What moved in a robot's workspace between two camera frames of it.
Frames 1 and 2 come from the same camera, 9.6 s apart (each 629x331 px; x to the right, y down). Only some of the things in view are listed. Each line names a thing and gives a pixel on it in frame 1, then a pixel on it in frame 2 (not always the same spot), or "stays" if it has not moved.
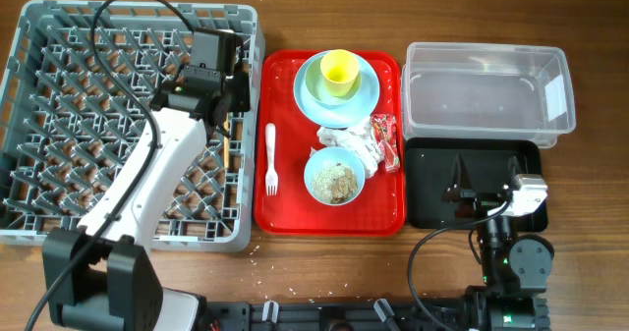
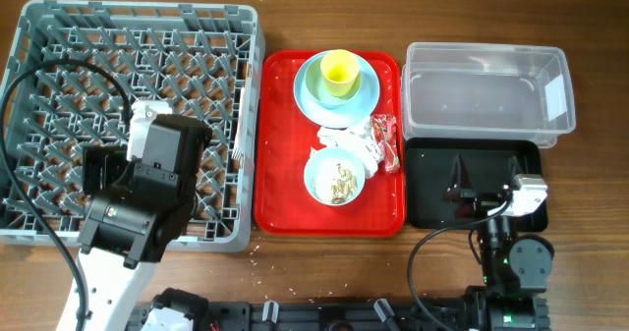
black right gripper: [479, 203] stays
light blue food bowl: [334, 176] stays
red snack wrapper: [384, 127] stays
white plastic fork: [271, 173] → [236, 153]
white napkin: [360, 138] stays
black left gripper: [243, 101] → [115, 163]
